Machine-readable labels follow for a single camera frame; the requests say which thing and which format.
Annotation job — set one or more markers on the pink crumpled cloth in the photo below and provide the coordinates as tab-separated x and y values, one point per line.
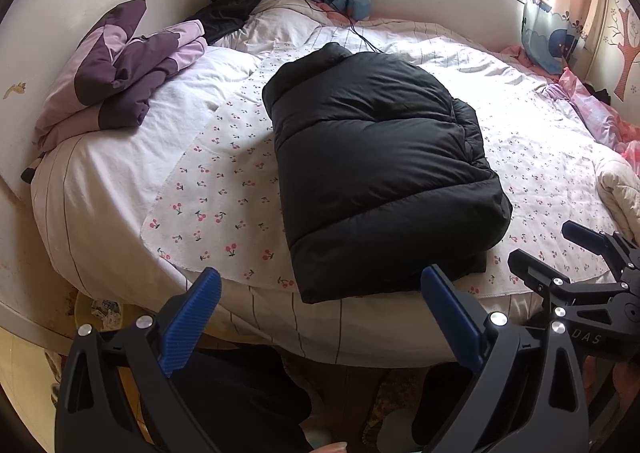
590	103

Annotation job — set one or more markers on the person's left hand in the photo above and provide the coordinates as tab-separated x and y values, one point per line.
328	447

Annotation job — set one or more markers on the person's leg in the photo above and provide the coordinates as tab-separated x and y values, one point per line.
445	408
240	398

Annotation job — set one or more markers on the person's left leg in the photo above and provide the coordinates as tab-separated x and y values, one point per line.
240	398

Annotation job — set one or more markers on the bed with cherry sheet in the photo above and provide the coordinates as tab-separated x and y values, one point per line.
110	183

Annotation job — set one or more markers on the black puffer jacket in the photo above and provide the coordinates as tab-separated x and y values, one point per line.
375	158

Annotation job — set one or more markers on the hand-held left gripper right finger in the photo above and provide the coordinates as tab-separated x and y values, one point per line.
450	313

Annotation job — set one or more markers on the white pillow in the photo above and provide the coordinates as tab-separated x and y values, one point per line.
285	18

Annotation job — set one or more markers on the tree print wardrobe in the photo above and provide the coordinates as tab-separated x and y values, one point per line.
625	33

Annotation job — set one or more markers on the person's right leg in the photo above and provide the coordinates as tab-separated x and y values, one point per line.
445	408

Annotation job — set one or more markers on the cream blanket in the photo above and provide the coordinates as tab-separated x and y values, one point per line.
622	193

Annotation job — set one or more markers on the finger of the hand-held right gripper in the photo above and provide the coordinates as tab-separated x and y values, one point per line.
582	231
530	265

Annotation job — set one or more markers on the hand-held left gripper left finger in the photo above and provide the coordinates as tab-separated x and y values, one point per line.
192	320

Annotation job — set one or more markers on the purple jacket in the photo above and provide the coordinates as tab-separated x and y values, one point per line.
120	73

